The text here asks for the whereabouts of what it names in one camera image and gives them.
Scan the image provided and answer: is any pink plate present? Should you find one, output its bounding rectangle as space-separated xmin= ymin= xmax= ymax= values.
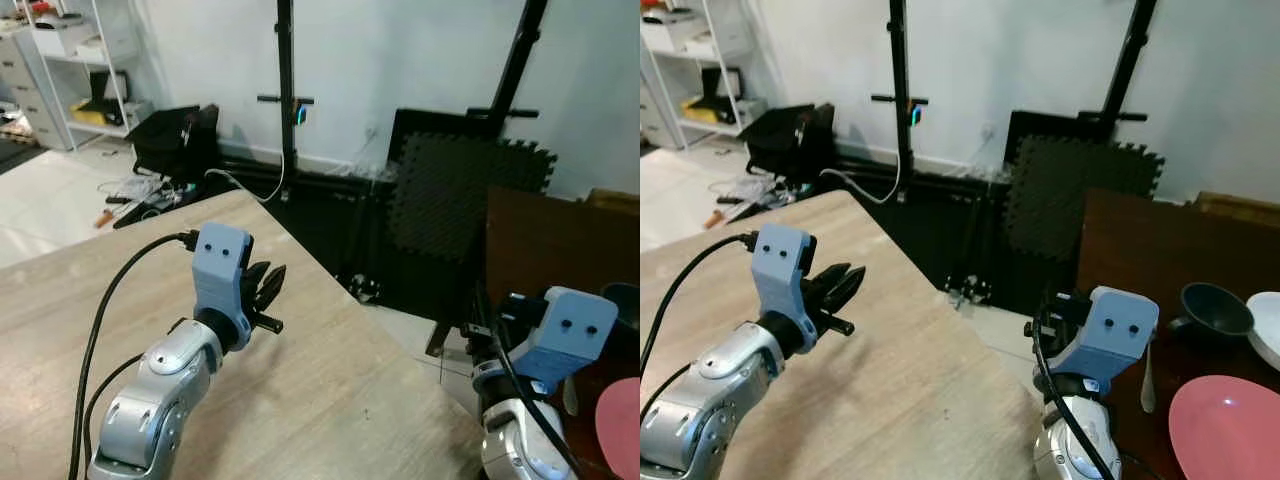
xmin=594 ymin=377 xmax=641 ymax=480
xmin=1168 ymin=375 xmax=1280 ymax=480

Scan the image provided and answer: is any black upright stand pole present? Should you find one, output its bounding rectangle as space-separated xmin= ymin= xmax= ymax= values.
xmin=257 ymin=0 xmax=317 ymax=203
xmin=871 ymin=0 xmax=931 ymax=205

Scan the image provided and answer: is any dark grey bowl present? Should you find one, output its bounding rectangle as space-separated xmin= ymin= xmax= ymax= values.
xmin=600 ymin=283 xmax=641 ymax=333
xmin=1168 ymin=283 xmax=1256 ymax=348

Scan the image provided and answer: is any white metal shelf rack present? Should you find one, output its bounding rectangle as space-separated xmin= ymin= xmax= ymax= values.
xmin=640 ymin=0 xmax=769 ymax=141
xmin=15 ymin=0 xmax=153 ymax=141

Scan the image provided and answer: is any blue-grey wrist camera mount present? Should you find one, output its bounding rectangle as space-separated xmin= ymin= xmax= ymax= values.
xmin=1048 ymin=286 xmax=1160 ymax=397
xmin=473 ymin=287 xmax=620 ymax=397
xmin=190 ymin=222 xmax=253 ymax=343
xmin=752 ymin=224 xmax=817 ymax=347

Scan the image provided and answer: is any white spoon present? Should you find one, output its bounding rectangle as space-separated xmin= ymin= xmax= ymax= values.
xmin=1140 ymin=333 xmax=1160 ymax=415

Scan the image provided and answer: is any white bowl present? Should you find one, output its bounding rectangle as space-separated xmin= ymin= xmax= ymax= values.
xmin=1246 ymin=291 xmax=1280 ymax=374

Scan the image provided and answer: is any black open case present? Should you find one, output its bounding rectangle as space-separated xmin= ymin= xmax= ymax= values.
xmin=130 ymin=103 xmax=222 ymax=183
xmin=746 ymin=103 xmax=837 ymax=183

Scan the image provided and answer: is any grey floor cable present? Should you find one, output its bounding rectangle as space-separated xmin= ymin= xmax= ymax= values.
xmin=818 ymin=140 xmax=904 ymax=207
xmin=204 ymin=140 xmax=290 ymax=205

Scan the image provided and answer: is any grey drawer cabinet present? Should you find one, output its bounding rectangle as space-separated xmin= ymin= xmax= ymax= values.
xmin=640 ymin=70 xmax=685 ymax=151
xmin=0 ymin=28 xmax=73 ymax=152

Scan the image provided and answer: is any black slanted stand pole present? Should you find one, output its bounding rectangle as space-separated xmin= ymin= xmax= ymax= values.
xmin=1078 ymin=0 xmax=1159 ymax=138
xmin=466 ymin=0 xmax=550 ymax=138

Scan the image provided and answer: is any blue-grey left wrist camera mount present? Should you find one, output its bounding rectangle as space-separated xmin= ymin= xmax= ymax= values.
xmin=752 ymin=224 xmax=817 ymax=347
xmin=190 ymin=222 xmax=253 ymax=343

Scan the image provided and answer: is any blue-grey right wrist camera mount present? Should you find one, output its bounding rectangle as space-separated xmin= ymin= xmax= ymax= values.
xmin=473 ymin=287 xmax=620 ymax=397
xmin=1048 ymin=286 xmax=1160 ymax=397

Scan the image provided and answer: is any black foam puzzle mat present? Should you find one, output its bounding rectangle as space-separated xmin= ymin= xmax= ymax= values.
xmin=387 ymin=107 xmax=558 ymax=267
xmin=1002 ymin=109 xmax=1167 ymax=265

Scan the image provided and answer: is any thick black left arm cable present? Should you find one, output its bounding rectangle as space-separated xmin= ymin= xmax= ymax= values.
xmin=68 ymin=230 xmax=201 ymax=480
xmin=640 ymin=231 xmax=761 ymax=376

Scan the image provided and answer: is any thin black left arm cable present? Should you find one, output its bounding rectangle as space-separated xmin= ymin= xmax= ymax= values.
xmin=640 ymin=362 xmax=696 ymax=426
xmin=82 ymin=352 xmax=146 ymax=476

